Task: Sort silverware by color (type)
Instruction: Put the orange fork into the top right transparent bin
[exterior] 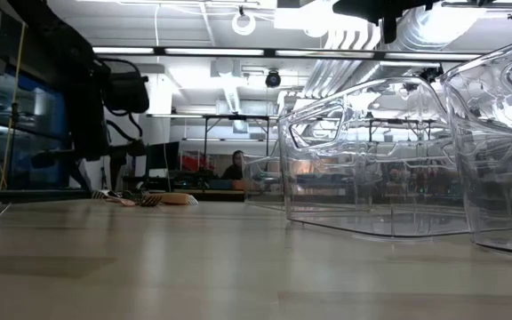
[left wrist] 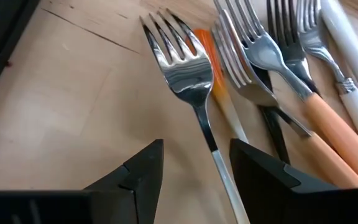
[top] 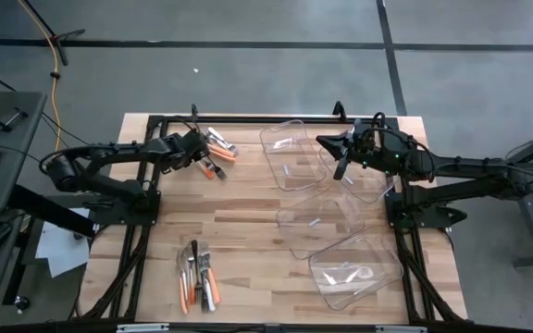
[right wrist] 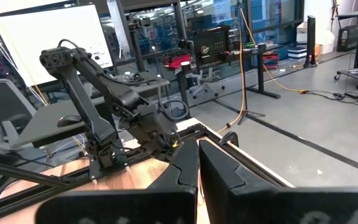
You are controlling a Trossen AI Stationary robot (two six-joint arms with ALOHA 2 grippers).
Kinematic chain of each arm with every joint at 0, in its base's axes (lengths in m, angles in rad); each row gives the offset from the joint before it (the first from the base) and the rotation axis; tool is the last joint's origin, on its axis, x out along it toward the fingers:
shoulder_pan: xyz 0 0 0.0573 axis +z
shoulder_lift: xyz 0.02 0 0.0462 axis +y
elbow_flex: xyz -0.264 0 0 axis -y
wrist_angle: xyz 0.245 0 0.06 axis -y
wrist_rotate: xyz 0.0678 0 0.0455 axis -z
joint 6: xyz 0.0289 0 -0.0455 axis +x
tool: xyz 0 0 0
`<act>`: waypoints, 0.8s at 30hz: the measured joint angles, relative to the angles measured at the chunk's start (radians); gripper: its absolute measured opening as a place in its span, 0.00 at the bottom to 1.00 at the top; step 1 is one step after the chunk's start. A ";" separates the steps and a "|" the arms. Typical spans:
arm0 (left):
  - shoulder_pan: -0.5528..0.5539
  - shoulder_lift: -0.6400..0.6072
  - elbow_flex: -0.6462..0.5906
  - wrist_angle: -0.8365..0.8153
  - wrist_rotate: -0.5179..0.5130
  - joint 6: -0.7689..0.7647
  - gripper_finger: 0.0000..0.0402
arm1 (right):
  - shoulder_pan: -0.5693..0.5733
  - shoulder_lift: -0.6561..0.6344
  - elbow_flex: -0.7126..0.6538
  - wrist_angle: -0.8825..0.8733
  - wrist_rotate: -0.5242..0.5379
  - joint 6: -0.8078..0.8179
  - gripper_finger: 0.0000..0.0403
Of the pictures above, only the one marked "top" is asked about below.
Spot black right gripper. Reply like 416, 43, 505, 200
316, 118, 383, 181

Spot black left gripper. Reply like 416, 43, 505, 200
164, 130, 212, 174

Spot clear plastic bin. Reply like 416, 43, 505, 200
274, 192, 366, 261
259, 118, 328, 193
315, 120, 398, 204
308, 233, 405, 312

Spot black desk leg beam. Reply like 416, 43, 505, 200
6, 183, 99, 238

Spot black tripod stand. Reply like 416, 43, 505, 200
16, 0, 87, 67

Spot white paper sheet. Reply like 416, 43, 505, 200
34, 206, 93, 278

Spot grey office desk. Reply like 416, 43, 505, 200
0, 91, 49, 328

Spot black aluminium table frame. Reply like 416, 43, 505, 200
77, 113, 469, 325

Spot yellow cable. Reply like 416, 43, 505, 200
16, 0, 63, 159

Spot silver metal bracket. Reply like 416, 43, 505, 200
116, 323, 170, 333
375, 325, 428, 333

